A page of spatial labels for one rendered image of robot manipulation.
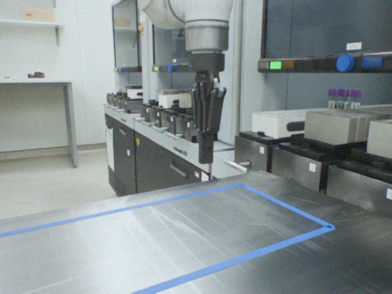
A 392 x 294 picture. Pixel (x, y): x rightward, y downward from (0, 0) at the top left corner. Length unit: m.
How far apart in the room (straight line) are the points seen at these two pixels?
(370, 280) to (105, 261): 0.20
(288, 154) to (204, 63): 0.25
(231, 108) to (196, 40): 0.39
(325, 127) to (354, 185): 0.17
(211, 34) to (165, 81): 1.02
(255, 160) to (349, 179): 0.26
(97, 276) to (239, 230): 0.13
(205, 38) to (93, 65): 3.55
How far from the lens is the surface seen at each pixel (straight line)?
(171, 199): 0.39
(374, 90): 1.20
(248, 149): 0.80
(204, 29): 0.67
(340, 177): 0.60
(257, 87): 0.91
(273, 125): 0.77
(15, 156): 4.24
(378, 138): 0.65
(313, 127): 0.74
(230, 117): 1.03
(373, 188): 0.57
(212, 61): 0.68
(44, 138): 4.20
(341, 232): 0.34
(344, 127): 0.69
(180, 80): 1.71
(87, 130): 4.22
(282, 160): 0.70
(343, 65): 0.66
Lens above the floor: 0.96
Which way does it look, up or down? 13 degrees down
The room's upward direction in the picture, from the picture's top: straight up
